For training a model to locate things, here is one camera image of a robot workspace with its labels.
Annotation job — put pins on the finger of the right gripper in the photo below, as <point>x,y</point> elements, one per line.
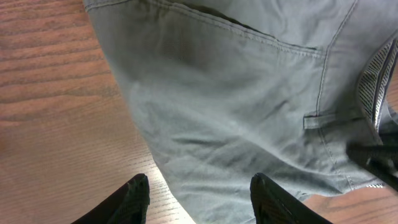
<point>380,161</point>

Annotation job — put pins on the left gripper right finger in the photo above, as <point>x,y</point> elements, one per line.
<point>273,205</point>

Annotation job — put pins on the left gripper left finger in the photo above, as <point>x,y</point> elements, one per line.
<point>127,205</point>

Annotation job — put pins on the grey shorts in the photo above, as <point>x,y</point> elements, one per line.
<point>222,90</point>

